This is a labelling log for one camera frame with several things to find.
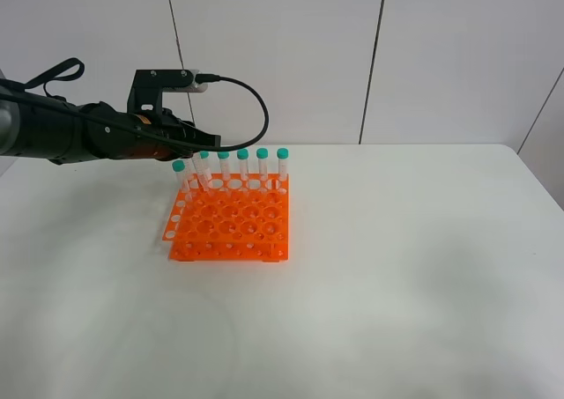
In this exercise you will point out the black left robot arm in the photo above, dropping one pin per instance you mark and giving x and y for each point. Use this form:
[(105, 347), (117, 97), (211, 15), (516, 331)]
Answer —
[(36, 126)]

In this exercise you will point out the teal-capped test tube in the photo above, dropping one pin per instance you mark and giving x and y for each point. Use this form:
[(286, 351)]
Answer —
[(183, 181), (196, 162)]

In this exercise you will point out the row tube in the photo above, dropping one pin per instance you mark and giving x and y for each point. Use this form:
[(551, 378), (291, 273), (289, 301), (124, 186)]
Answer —
[(282, 155), (204, 155), (243, 159), (262, 157), (224, 168)]

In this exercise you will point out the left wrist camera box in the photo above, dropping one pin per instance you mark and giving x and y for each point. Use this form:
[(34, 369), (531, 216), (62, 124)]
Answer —
[(148, 87)]

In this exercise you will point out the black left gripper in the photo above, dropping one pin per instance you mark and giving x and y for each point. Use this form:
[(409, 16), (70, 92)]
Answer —
[(169, 126)]

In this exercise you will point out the orange test tube rack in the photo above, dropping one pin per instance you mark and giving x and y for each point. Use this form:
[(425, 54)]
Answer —
[(231, 221)]

